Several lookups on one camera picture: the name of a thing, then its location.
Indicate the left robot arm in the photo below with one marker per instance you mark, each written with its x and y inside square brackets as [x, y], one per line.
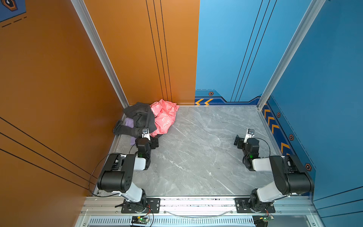
[117, 174]

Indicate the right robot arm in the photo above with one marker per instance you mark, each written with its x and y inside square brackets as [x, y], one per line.
[289, 177]

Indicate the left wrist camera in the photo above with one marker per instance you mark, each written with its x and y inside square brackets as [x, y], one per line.
[145, 133]

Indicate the dark grey cloth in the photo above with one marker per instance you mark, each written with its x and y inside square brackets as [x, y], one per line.
[143, 118]

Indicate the purple cloth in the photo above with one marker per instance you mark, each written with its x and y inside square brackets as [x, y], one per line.
[130, 123]

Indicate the green circuit board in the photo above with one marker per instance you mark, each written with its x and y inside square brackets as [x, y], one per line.
[262, 221]
[139, 220]

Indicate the pink patterned cloth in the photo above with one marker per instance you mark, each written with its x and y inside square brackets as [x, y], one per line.
[165, 115]

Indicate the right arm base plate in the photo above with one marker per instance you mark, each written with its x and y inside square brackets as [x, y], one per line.
[246, 205]

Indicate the right green circuit board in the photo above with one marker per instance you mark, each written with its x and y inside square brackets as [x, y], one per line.
[262, 221]

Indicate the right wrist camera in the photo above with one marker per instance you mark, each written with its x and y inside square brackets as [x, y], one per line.
[250, 133]

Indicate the left aluminium frame post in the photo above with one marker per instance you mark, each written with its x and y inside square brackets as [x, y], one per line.
[87, 22]

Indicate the left green circuit board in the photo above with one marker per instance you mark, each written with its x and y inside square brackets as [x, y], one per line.
[139, 220]

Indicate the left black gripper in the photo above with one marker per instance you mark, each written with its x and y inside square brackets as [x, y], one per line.
[154, 142]

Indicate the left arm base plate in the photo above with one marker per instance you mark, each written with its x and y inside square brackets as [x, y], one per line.
[144, 206]

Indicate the right aluminium frame post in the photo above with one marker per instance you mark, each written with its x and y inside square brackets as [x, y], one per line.
[305, 24]

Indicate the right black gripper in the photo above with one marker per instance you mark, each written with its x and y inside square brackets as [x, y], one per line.
[238, 142]

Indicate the front aluminium rail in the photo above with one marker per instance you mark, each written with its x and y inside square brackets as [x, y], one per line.
[199, 211]

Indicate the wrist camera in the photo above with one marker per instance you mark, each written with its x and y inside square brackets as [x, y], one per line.
[145, 133]
[250, 133]

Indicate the aluminium frame post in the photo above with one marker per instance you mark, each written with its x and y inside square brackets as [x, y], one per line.
[305, 24]
[87, 22]

